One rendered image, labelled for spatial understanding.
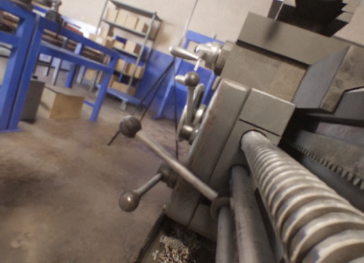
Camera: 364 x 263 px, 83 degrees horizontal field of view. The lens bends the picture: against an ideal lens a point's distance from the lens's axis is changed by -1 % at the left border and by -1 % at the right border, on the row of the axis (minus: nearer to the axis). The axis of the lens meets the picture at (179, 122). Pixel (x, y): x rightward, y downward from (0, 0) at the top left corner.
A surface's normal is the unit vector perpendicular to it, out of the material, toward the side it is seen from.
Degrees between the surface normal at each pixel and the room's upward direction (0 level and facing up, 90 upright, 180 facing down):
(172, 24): 90
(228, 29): 90
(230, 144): 90
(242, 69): 90
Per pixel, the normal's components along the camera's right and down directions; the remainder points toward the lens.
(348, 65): -0.22, 0.07
